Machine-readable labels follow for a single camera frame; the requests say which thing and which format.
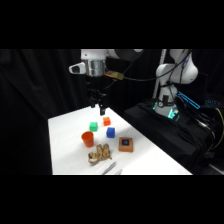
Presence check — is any black robot stand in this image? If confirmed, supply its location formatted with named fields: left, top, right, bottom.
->
left=122, top=99, right=224, bottom=176

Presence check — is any brown block with dark centre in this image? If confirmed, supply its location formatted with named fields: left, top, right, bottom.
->
left=118, top=136, right=135, bottom=154

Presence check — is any black curtain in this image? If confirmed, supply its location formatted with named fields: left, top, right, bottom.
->
left=0, top=49, right=224, bottom=176

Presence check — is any black camera cable, yellow plug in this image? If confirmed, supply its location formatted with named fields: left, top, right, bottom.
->
left=105, top=49, right=193, bottom=83

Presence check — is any tan spotted plush toy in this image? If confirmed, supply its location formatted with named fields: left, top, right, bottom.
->
left=87, top=143, right=113, bottom=165

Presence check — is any orange cup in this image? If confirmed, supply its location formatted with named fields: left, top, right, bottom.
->
left=81, top=130, right=96, bottom=149

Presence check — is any blue glowing strip device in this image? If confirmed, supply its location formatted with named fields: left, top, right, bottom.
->
left=176, top=91, right=202, bottom=111

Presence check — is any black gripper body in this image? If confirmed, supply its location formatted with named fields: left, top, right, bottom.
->
left=85, top=75, right=109, bottom=102

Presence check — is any long silver metal tool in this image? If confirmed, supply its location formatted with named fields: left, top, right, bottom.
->
left=101, top=161, right=117, bottom=175

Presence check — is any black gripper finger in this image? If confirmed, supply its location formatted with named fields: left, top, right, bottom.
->
left=98, top=99, right=107, bottom=117
left=88, top=96, right=97, bottom=110

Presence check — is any blue block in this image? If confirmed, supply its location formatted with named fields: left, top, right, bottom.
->
left=105, top=126, right=116, bottom=139

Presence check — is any small orange block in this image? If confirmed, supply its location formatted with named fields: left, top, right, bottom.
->
left=102, top=116, right=112, bottom=127

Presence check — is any green block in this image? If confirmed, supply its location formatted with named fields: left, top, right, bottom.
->
left=89, top=121, right=99, bottom=132

